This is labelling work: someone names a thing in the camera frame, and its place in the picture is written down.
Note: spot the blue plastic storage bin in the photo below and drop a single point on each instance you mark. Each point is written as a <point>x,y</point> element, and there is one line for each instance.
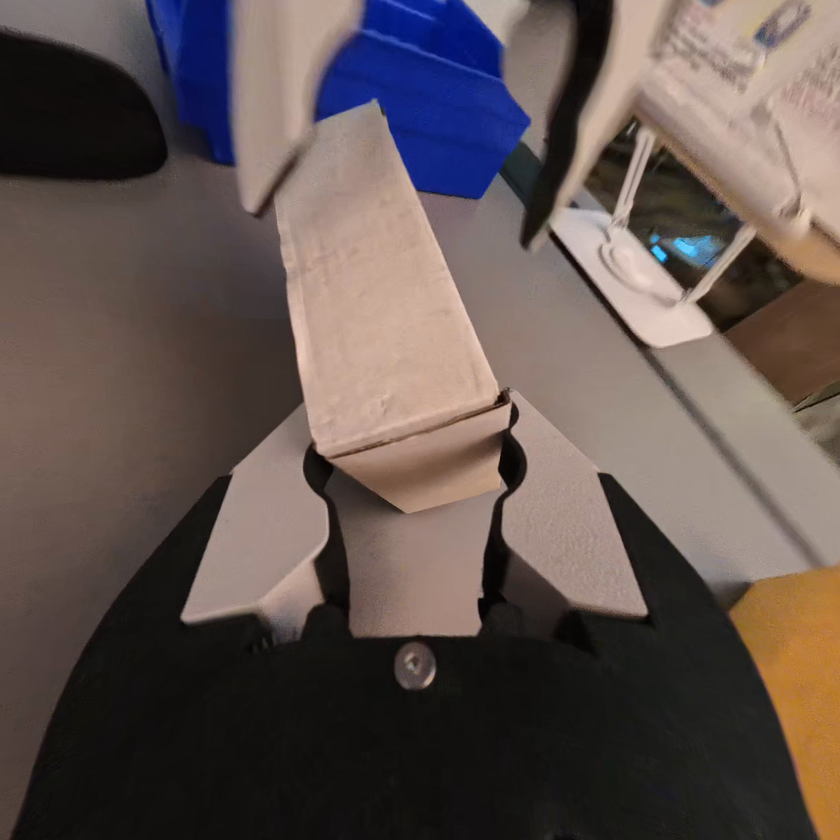
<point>433,111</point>

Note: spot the brown wooden panel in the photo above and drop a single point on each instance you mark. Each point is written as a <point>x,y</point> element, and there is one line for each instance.
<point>787,341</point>

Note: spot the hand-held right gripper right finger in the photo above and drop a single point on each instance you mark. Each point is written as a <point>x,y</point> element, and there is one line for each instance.
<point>564,538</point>

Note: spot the black rounded pad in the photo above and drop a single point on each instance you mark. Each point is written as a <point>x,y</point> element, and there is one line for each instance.
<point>72,111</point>

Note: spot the yellow cushion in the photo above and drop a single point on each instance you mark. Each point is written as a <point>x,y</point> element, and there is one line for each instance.
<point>800,669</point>

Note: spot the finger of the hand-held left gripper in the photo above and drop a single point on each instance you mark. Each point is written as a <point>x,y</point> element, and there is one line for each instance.
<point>617,72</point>
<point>282,85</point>

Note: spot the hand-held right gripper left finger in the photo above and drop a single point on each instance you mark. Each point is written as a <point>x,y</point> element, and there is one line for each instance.
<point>256,538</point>

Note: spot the white cardboard box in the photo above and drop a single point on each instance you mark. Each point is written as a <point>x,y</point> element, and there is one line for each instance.
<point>374,295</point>

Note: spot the printed sign on wooden board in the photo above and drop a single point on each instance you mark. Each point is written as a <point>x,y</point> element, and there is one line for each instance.
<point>741,111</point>

